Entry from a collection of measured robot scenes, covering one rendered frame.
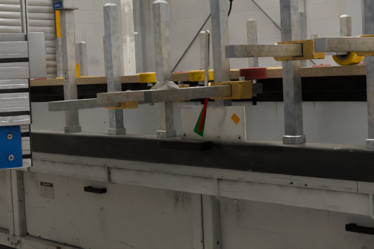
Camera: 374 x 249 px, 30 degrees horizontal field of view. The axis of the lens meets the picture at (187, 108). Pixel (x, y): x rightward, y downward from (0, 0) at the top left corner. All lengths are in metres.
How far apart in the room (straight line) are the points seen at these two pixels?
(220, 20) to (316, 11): 8.29
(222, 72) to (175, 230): 0.80
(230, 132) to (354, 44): 0.58
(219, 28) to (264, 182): 0.45
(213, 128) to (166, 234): 0.72
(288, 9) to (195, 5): 9.86
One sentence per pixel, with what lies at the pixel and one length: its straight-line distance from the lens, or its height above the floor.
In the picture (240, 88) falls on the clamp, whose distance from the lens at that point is 1.95.
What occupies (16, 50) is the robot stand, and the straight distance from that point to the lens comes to 1.40.
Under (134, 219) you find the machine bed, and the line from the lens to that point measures 2.76.
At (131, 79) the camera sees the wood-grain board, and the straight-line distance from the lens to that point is 2.59.
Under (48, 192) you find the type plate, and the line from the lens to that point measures 3.22.
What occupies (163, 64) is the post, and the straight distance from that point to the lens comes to 2.18.
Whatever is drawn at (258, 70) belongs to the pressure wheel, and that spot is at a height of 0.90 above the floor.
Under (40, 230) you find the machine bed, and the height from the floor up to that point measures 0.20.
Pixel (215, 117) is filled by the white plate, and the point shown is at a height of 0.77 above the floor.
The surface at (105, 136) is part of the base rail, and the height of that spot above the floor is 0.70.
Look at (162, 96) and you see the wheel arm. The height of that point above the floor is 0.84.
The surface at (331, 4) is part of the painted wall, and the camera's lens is 10.15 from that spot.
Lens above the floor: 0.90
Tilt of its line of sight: 3 degrees down
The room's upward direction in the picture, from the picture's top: 3 degrees counter-clockwise
